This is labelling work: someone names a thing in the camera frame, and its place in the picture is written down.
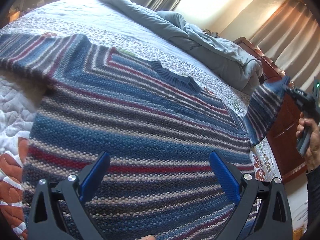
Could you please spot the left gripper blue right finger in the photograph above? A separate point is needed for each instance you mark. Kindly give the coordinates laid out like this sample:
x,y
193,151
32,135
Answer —
x,y
261,208

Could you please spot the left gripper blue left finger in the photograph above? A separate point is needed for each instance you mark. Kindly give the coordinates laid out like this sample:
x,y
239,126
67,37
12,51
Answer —
x,y
46,219

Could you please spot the striped knit sweater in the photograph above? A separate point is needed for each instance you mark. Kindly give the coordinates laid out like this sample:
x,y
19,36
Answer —
x,y
158,127

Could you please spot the right forearm dark sleeve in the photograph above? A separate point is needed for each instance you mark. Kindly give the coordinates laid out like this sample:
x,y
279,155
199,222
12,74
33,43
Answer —
x,y
312,231

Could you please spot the right hand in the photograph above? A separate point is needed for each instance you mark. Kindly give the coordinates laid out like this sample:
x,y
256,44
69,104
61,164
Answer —
x,y
312,154

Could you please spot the beige curtain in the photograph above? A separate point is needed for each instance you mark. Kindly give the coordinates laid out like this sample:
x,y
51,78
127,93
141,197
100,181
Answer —
x,y
290,38

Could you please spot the grey blue comforter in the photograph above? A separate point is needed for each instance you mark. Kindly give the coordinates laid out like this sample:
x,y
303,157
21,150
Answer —
x,y
224,58

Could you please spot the floral white quilt bedspread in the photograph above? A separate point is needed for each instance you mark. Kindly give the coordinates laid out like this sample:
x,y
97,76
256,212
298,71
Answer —
x,y
104,25

